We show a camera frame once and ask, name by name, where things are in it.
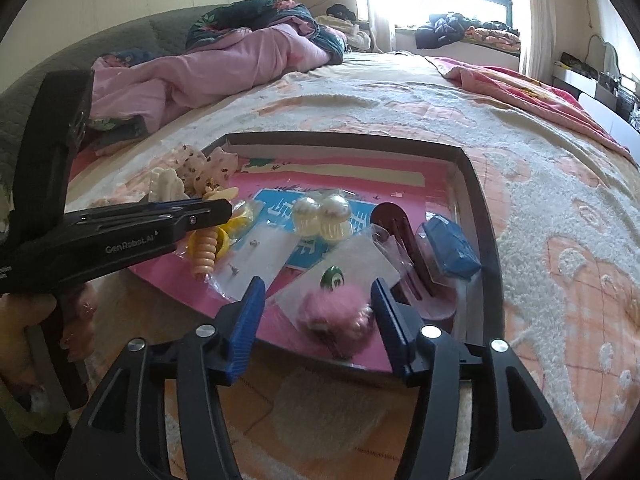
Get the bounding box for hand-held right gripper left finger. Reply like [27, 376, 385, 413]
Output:
[54, 276, 267, 480]

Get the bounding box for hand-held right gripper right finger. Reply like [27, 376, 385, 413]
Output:
[370, 278, 583, 480]

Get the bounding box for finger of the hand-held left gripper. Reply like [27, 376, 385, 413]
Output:
[62, 199, 206, 227]
[160, 198, 234, 235]

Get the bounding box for amber spiral hair tie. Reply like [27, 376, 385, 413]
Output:
[188, 227, 224, 281]

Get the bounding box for white claw hair clip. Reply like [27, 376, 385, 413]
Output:
[146, 166, 241, 207]

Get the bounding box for floral fabric scrunchie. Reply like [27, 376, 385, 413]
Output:
[170, 144, 239, 197]

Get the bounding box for pink fluffy hair clip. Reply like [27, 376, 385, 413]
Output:
[297, 287, 377, 349]

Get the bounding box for white earring card bag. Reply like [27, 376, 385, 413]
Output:
[207, 200, 301, 304]

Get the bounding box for white card bag green bead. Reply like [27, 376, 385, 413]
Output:
[277, 232, 402, 322]

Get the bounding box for blue item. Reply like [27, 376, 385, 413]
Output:
[416, 213, 484, 282]

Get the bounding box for cream pearl claw clips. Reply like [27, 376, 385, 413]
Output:
[291, 192, 355, 242]

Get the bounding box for dark tray pink interior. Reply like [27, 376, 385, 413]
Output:
[125, 131, 505, 373]

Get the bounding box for person's left hand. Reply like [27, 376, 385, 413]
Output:
[0, 282, 97, 386]

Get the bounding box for dark red hair clip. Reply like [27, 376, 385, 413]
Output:
[372, 202, 459, 322]

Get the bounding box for pink quilt with floral cover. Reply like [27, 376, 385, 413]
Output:
[90, 0, 349, 137]

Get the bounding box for grey-green padded headboard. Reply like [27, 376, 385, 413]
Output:
[0, 4, 237, 211]

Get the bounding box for black garment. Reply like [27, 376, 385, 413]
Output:
[326, 4, 359, 24]

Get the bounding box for sheer white curtain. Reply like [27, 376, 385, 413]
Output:
[350, 0, 397, 54]

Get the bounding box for pink blanket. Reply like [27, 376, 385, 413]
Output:
[425, 55, 634, 167]

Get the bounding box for dark jacket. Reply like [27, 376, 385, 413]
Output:
[415, 10, 472, 51]

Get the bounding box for colourful folded cloth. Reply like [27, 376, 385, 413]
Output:
[462, 20, 522, 54]

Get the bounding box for white dressing desk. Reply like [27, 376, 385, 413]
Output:
[552, 52, 640, 136]

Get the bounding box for cream curtain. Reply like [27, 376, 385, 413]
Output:
[517, 0, 557, 81]

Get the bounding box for vanity mirror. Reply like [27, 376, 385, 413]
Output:
[586, 34, 622, 77]

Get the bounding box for yellow hair tie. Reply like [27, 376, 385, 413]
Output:
[216, 201, 253, 257]

